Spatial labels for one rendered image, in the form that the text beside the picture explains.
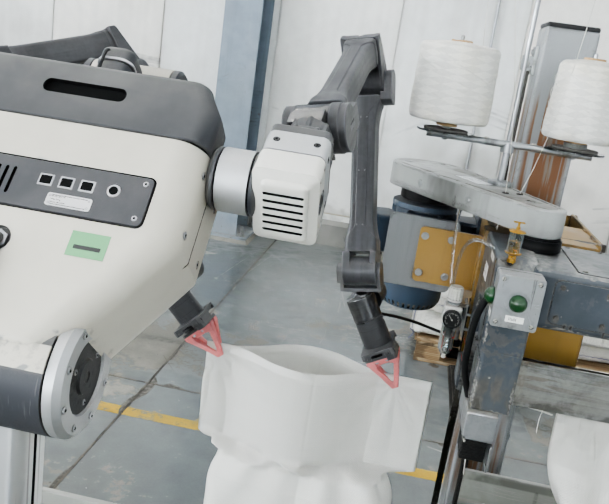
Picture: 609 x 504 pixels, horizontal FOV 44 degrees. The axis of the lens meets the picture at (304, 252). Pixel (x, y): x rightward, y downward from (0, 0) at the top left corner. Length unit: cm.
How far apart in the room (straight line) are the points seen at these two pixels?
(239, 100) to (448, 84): 472
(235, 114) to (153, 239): 525
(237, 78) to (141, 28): 113
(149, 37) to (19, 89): 575
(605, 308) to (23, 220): 91
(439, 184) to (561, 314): 42
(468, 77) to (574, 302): 48
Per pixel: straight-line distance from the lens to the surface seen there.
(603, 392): 157
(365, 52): 143
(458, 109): 151
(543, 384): 155
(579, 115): 155
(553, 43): 176
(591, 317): 135
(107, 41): 161
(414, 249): 168
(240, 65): 615
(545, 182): 178
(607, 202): 668
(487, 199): 149
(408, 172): 167
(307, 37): 650
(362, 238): 145
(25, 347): 94
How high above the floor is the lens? 163
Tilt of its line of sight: 15 degrees down
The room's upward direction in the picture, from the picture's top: 8 degrees clockwise
